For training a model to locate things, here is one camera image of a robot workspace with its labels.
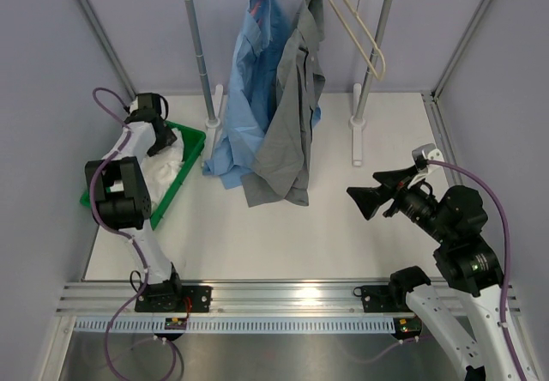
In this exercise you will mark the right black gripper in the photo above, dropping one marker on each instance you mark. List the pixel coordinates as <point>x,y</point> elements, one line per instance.
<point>369,199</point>

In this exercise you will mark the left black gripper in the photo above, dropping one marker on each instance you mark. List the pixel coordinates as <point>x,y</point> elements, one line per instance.
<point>167,139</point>

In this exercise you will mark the white shirt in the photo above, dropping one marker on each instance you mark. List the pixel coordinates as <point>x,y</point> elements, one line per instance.
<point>160,171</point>

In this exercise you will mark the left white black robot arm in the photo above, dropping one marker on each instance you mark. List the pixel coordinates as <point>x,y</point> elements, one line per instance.
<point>156,268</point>

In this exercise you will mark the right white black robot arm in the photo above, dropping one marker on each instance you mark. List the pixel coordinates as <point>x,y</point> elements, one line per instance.
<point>494,349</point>

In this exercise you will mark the grey shirt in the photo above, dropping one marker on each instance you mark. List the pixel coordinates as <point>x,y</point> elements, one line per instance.
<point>281,166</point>

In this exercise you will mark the light blue shirt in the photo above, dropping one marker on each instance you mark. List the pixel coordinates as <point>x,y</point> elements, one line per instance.
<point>250,105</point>

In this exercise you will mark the green plastic tray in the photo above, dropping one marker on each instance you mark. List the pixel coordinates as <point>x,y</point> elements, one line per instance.
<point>135,182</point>

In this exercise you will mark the white metal clothes rack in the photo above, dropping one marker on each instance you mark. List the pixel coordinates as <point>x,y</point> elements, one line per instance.
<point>376,70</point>

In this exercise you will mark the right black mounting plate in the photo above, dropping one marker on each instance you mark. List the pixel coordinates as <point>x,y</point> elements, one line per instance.
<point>381,298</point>

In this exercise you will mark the black mounting plate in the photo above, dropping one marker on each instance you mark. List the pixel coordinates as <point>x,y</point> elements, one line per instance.
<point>381,298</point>
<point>191,299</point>

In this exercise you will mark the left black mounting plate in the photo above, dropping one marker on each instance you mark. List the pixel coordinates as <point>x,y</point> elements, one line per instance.
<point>191,299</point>

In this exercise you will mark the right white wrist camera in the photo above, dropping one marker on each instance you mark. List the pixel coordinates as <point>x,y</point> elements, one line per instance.
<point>421,157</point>

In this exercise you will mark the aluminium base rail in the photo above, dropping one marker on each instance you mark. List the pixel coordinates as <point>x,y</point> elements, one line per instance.
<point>232,298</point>

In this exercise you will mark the white slotted cable duct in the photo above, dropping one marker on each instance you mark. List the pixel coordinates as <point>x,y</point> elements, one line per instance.
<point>239,325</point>

